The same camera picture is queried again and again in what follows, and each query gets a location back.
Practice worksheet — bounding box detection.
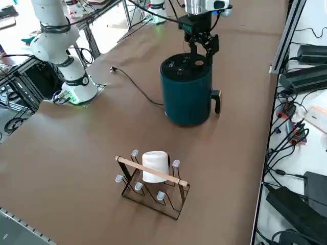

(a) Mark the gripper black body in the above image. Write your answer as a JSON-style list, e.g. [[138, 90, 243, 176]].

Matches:
[[178, 13, 213, 35]]

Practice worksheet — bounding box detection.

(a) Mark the dark green air fryer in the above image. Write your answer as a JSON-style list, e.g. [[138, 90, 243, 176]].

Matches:
[[160, 52, 222, 128]]

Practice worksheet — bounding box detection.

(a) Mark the long black power adapter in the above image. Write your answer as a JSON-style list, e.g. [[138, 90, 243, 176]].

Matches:
[[279, 65, 327, 94]]

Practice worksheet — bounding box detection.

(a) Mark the red black connector block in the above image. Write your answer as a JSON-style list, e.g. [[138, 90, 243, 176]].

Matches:
[[277, 101, 297, 119], [290, 122, 309, 146]]

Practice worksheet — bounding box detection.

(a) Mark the white cup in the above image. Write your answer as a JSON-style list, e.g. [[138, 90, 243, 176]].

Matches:
[[142, 151, 171, 184]]

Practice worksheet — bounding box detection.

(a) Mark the white pink box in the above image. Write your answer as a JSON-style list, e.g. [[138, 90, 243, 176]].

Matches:
[[305, 104, 327, 133]]

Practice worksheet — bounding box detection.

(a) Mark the green circuit board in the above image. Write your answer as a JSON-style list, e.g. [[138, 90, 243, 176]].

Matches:
[[53, 90, 78, 105]]

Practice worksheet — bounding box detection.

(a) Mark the black computer case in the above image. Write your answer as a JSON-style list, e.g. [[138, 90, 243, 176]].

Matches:
[[15, 61, 64, 108]]

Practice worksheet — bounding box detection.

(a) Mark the large black power brick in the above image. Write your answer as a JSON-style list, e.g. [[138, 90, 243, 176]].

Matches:
[[265, 186, 327, 245]]

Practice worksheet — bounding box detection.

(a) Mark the black box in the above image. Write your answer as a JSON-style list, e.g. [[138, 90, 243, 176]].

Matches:
[[303, 171, 327, 212]]

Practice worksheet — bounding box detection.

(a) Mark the grey aluminium frame post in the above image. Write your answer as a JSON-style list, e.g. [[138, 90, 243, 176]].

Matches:
[[122, 0, 131, 29]]

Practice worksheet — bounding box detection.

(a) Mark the aluminium camera post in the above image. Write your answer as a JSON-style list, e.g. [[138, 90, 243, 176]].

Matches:
[[269, 0, 307, 75]]

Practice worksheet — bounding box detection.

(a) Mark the black air fryer power cable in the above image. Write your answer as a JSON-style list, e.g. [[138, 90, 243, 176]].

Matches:
[[109, 66, 165, 106]]

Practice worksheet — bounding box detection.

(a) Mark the dark aluminium frame strut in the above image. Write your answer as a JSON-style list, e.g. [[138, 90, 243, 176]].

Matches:
[[80, 24, 102, 61]]

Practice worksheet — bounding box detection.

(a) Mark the black wire cup rack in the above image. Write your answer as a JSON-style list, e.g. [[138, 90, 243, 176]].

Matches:
[[114, 149, 190, 221]]

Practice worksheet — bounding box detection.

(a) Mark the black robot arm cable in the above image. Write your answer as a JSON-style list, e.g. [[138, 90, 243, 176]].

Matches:
[[40, 22, 72, 34]]

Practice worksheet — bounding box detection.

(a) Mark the grey aluminium frame rail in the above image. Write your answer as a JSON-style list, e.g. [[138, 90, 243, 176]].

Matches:
[[0, 204, 56, 245]]

